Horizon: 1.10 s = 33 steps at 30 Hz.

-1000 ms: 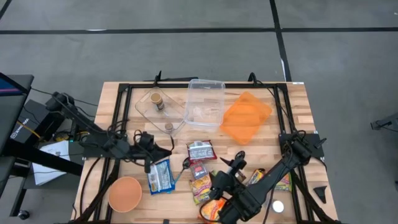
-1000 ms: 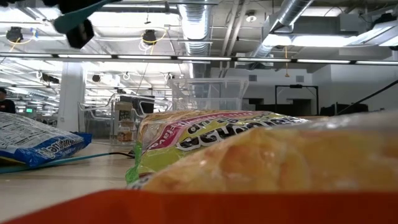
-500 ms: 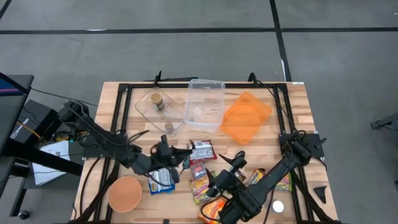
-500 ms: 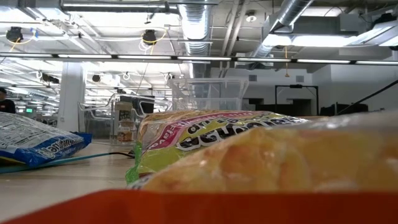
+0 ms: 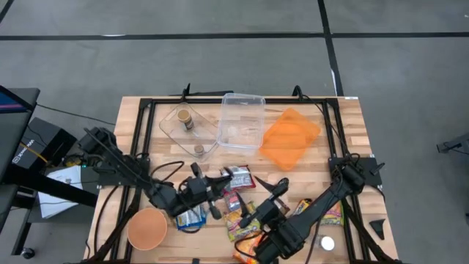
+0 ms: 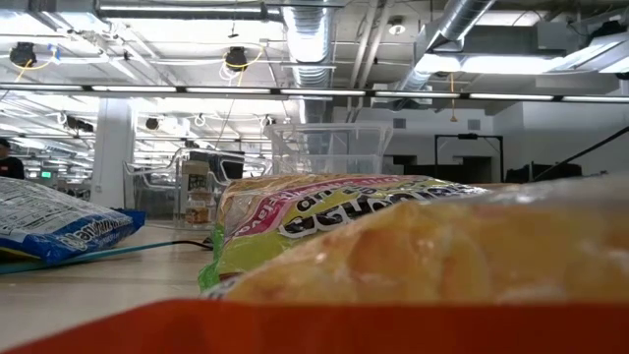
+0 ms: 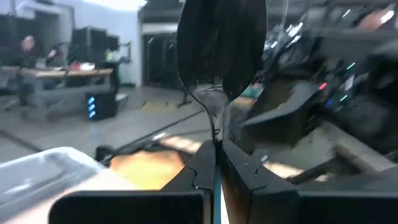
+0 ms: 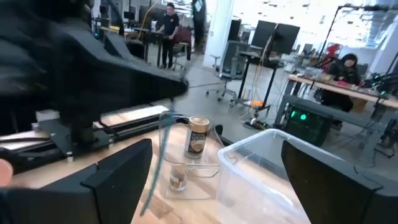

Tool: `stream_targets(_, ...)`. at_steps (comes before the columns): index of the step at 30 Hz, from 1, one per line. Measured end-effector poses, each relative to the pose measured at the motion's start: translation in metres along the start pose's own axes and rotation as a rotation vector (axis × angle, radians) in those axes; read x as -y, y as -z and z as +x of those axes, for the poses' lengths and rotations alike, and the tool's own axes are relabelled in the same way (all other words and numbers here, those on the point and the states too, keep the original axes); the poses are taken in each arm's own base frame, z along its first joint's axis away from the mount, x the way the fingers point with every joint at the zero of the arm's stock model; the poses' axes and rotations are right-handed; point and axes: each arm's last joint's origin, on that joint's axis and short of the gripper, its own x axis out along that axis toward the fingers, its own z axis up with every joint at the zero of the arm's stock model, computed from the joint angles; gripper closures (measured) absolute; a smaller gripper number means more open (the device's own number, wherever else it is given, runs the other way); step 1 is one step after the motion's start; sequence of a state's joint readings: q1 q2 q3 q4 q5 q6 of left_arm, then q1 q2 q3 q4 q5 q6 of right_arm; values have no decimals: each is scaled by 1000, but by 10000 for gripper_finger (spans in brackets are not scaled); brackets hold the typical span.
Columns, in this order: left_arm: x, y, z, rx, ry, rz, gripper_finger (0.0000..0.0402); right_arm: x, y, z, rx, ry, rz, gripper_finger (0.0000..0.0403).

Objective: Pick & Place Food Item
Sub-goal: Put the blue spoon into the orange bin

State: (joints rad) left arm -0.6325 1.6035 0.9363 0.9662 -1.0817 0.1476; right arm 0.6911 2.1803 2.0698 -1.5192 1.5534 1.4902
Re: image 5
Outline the black triangular plastic piece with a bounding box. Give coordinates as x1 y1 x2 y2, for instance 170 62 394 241
369 219 387 241

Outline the black metal rig frame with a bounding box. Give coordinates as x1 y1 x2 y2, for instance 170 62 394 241
83 83 402 264

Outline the white-lidded spice jar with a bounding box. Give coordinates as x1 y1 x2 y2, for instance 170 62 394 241
311 235 336 252

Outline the yellow cable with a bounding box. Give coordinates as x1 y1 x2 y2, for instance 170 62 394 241
20 142 49 164

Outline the orange ramen packet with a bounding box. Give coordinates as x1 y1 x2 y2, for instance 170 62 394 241
292 198 313 216
232 234 265 264

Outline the yellow ramen packet green edge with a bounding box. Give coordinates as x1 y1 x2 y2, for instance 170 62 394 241
223 201 263 243

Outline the black monitor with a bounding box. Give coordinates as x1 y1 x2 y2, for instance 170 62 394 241
0 84 41 184

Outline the thick black cable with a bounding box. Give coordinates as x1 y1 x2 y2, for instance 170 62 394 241
92 185 122 256

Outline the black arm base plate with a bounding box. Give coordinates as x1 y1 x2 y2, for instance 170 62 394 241
97 161 150 187
328 156 383 187

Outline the glass jar of brown spice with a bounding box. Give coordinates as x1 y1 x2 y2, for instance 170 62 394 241
177 109 195 132

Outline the black computer box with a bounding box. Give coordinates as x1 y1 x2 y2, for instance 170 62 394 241
10 117 78 170

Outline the thin black floor cable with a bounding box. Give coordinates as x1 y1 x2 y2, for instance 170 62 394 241
35 103 117 127

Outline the orange bowl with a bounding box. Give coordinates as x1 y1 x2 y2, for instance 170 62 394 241
126 207 169 252

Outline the blue ramen packet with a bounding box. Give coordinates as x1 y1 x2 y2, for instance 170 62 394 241
174 205 208 232

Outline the white paper sheet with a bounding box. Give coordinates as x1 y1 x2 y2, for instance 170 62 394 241
37 165 84 220

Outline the orange plastic lid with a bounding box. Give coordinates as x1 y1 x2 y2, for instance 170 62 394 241
258 107 322 172

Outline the black cart frame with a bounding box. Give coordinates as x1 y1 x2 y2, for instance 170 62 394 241
0 166 99 257

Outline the clear plastic container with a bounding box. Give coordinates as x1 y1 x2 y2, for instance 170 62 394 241
216 92 267 155

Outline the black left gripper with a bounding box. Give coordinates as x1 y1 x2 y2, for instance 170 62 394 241
179 163 235 221

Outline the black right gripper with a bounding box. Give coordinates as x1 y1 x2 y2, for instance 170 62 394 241
235 175 290 230

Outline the red-bordered food packet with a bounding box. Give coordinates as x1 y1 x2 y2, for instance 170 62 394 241
221 165 257 191

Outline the clear plastic tray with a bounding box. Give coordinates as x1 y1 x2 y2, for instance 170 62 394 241
158 101 221 163

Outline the yellow ramen packet pink band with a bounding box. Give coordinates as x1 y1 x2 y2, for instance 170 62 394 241
320 200 345 227

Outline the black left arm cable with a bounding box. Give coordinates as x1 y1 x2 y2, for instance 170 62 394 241
149 160 203 235

